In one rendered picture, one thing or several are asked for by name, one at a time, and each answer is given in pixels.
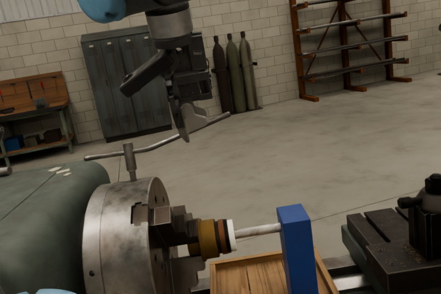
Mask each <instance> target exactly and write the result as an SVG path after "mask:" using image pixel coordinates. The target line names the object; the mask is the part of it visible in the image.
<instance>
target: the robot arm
mask: <svg viewBox="0 0 441 294"><path fill-rule="evenodd" d="M188 1H190V0H77V2H78V3H79V6H80V7H81V9H82V11H83V12H84V13H85V14H86V15H87V16H88V17H89V18H90V19H92V20H94V21H95V22H98V23H101V24H107V23H110V22H113V21H120V20H122V19H123V18H125V17H126V16H130V15H132V14H137V13H140V12H145V15H146V20H147V24H148V29H149V32H150V37H151V38H153V43H154V48H155V49H161V51H159V52H158V53H157V54H156V55H154V56H153V57H152V58H151V59H149V60H148V61H147V62H145V63H144V64H143V65H142V66H141V67H139V68H138V69H137V70H135V71H134V72H133V73H130V74H127V75H126V76H125V77H124V78H123V81H122V84H121V86H120V88H119V90H120V92H121V93H122V94H123V95H124V96H125V97H127V98H129V97H130V96H132V95H133V94H135V93H137V92H139V91H140V90H141V89H142V88H143V86H145V85H146V84H148V83H149V82H151V80H153V79H154V78H155V77H157V76H158V75H159V74H161V76H162V78H164V79H163V83H164V87H165V94H166V97H167V100H168V102H169V103H170V107H171V112H172V115H173V119H174V122H175V125H176V128H177V131H178V133H179V135H180V137H181V138H182V139H183V140H184V141H185V142H190V139H189V133H191V132H192V131H195V130H197V129H200V128H202V127H204V126H206V125H207V118H206V116H207V112H206V109H205V108H200V107H197V106H195V105H194V102H193V101H197V100H208V99H212V98H213V95H212V92H211V89H212V84H211V79H210V77H211V74H210V71H209V60H208V58H206V55H205V48H204V44H203V36H202V32H201V31H194V32H192V31H193V24H192V17H191V13H190V7H189V3H188ZM177 48H181V50H177ZM207 61H208V65H207ZM200 90H201V91H200ZM183 102H184V103H183ZM36 294H77V293H73V292H71V291H66V290H62V289H40V290H39V291H38V292H37V293H36Z"/></svg>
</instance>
